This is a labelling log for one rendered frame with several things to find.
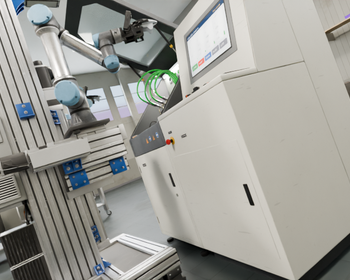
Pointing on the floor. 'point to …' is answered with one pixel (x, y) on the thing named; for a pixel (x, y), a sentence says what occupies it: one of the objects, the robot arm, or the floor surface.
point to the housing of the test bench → (329, 88)
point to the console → (261, 153)
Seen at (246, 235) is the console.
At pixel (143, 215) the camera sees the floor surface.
